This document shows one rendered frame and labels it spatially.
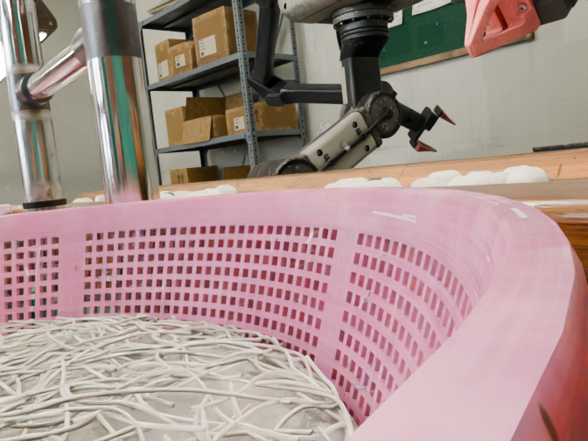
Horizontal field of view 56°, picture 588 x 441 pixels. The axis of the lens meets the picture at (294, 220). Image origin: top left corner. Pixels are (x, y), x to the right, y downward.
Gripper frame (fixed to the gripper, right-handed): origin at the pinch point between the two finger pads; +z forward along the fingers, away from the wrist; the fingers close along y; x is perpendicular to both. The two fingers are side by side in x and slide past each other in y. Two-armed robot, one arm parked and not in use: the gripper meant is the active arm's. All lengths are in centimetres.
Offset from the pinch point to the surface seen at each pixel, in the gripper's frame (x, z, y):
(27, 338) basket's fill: -15.2, 39.1, 10.0
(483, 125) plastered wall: 116, -145, -120
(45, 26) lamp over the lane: -24, 0, -68
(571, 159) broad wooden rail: 11.4, 2.9, 5.2
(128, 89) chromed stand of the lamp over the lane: -17.7, 29.4, 6.0
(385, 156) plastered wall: 119, -136, -177
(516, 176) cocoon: 2.6, 14.1, 8.3
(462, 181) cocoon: 1.1, 15.9, 5.8
